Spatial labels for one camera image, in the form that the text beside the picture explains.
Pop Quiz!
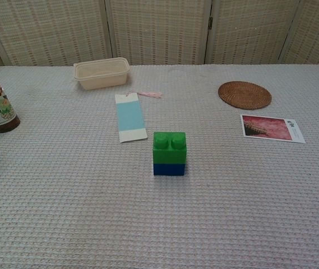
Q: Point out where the green and blue block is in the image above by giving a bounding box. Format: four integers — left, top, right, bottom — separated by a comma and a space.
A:
152, 131, 188, 166

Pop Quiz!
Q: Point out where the blue small object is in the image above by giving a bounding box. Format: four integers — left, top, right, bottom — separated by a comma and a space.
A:
152, 163, 187, 178

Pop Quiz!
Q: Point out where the white and blue bookmark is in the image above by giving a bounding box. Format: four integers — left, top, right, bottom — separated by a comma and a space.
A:
114, 93, 148, 144

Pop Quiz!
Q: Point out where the pink bookmark tassel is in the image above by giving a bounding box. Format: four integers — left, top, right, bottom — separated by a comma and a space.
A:
125, 89, 163, 99

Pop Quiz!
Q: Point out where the beige plastic food container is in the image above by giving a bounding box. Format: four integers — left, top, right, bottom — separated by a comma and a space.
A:
73, 57, 131, 90

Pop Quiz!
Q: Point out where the round woven rattan coaster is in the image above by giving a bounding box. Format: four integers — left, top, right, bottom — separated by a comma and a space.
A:
218, 81, 272, 110

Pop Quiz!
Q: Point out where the red photo postcard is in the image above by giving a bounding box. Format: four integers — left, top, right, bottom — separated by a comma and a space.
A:
240, 114, 307, 144

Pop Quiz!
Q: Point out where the pale waffle-weave tablecloth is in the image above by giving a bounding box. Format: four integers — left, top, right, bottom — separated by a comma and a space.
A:
0, 63, 319, 269

